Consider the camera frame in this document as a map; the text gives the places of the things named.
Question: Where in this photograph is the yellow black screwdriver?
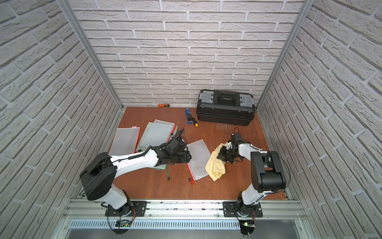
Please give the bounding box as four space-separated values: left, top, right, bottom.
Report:
192 117 199 127

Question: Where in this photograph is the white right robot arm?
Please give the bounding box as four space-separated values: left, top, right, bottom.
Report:
217 142 287 215

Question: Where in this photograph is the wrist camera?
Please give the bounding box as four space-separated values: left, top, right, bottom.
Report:
230 127 242 147
165 129 187 154

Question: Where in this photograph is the red zip mesh document bag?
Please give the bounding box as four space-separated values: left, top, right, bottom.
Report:
108 127 140 156

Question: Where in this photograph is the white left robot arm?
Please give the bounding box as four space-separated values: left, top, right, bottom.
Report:
80 147 192 210

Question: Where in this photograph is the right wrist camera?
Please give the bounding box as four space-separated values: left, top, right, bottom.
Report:
230 127 242 147

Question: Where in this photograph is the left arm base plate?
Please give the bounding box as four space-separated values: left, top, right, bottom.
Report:
105 200 148 217

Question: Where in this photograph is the blue utility knife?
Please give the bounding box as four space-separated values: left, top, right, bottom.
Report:
185 108 193 124

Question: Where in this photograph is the aluminium front rail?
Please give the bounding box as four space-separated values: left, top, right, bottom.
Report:
61 198 308 222

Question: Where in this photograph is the green zip mesh document bag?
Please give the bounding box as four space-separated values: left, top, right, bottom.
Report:
135 122 179 181

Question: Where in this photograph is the black plastic toolbox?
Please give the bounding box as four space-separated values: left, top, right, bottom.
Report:
196 89 256 126

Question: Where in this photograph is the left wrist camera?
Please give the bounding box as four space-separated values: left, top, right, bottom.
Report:
165 129 187 154

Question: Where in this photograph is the orange black tool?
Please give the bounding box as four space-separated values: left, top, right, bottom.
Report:
158 104 170 108

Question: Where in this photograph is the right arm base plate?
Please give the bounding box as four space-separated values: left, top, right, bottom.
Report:
222 201 263 218

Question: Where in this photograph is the white red zip document bag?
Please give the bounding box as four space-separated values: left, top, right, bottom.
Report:
188 139 211 181

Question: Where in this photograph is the yellow wiping cloth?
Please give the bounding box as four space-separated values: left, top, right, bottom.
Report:
205 143 226 182

